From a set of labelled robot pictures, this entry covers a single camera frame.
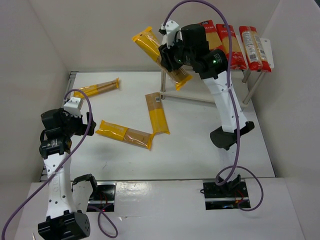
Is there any white metal-legged shelf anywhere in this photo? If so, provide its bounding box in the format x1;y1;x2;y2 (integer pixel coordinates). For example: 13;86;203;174
159;37;276;108

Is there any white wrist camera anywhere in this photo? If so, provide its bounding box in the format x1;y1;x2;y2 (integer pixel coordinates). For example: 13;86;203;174
159;19;180;49
63;97;84;118

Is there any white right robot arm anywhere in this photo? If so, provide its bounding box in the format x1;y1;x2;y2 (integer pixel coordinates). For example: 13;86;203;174
158;20;255;150

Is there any yellow Pastatime spaghetti bag centre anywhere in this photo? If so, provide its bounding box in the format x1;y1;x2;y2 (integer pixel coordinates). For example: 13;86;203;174
96;120;154;150

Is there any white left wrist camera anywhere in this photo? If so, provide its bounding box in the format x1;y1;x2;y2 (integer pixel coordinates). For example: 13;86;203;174
63;97;84;118

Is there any red spaghetti bag left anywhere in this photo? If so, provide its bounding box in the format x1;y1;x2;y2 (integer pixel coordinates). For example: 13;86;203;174
199;20;225;53

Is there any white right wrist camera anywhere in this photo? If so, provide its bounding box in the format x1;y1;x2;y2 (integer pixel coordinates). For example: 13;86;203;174
159;19;180;49

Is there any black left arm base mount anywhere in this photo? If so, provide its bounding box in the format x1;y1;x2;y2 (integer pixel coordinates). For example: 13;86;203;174
71;174;117;212

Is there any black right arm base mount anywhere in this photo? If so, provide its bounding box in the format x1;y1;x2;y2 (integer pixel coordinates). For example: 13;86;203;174
200;174;251;210

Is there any red spaghetti bag right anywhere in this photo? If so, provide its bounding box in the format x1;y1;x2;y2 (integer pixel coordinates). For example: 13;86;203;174
238;25;272;73

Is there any red spaghetti bag middle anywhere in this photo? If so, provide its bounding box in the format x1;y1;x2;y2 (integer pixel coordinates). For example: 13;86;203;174
216;23;247;70

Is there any red spaghetti bag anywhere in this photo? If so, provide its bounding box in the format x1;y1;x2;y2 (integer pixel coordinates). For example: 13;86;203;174
199;20;225;53
216;23;247;70
238;25;272;73

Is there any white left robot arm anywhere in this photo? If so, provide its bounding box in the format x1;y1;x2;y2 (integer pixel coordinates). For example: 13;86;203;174
37;108;96;240

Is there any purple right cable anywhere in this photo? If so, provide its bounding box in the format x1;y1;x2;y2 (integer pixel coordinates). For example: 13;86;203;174
163;0;265;212

